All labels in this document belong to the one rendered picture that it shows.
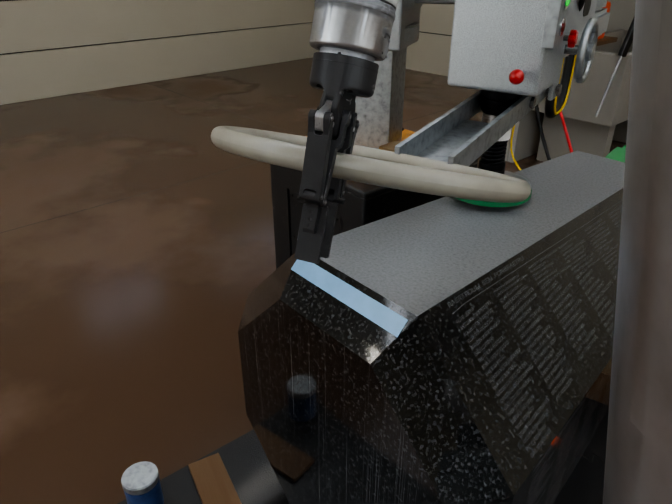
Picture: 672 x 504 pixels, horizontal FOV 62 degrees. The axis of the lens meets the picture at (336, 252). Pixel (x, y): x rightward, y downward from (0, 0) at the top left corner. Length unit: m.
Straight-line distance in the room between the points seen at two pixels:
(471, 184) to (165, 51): 7.06
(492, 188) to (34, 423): 1.90
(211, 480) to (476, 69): 1.39
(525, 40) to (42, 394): 2.00
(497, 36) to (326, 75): 0.78
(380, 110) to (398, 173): 1.47
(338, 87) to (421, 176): 0.14
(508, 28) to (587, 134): 3.17
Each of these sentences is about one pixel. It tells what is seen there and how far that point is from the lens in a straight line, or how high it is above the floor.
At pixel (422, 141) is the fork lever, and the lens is 1.20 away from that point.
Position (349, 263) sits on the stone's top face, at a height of 0.87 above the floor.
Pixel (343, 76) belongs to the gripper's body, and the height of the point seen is 1.34.
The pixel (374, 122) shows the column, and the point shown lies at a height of 0.89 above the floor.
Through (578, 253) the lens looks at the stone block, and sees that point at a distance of 1.47.
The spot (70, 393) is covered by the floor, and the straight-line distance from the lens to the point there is 2.37.
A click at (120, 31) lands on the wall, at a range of 7.38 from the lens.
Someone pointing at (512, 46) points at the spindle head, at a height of 1.27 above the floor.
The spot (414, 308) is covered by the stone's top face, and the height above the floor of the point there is 0.87.
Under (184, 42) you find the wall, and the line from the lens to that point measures 7.74.
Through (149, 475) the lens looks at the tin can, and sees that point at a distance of 1.79.
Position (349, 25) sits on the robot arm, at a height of 1.39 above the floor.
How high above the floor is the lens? 1.46
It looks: 29 degrees down
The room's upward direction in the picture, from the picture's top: straight up
